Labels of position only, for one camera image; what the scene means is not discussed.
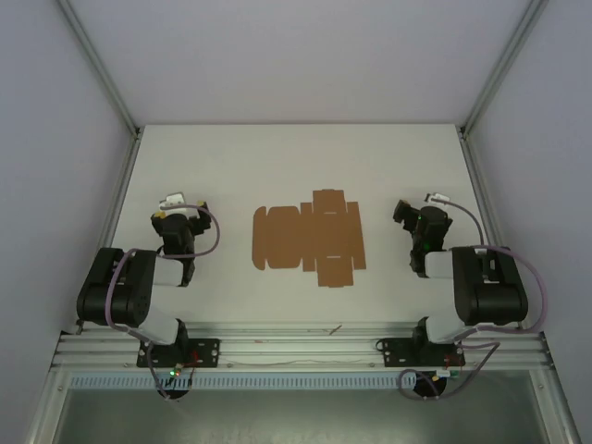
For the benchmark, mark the brown cardboard box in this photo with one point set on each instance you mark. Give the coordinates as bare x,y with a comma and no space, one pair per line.
296,240

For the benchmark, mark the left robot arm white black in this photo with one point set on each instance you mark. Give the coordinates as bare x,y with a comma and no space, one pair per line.
115,296

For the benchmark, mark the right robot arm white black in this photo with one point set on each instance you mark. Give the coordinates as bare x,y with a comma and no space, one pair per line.
490,296

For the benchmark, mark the grey metal panel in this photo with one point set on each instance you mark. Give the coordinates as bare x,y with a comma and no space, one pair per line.
296,416

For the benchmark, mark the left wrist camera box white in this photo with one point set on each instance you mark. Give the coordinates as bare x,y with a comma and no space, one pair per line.
172,200

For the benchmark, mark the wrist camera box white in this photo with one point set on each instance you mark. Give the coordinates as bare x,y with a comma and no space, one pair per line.
437,198
172,200

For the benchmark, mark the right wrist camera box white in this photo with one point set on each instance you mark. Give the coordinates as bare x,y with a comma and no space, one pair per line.
437,198

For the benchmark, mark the aluminium side rail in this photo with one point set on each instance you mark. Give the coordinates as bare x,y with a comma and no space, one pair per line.
113,222
485,213

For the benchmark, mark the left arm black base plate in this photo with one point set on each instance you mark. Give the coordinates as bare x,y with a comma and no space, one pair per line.
205,352

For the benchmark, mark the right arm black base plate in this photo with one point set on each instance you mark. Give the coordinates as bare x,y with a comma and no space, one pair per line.
398,351

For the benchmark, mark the aluminium frame post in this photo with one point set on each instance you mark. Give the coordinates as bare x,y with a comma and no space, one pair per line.
501,65
104,69

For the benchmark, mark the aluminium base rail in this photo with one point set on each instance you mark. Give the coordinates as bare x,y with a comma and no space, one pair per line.
300,344

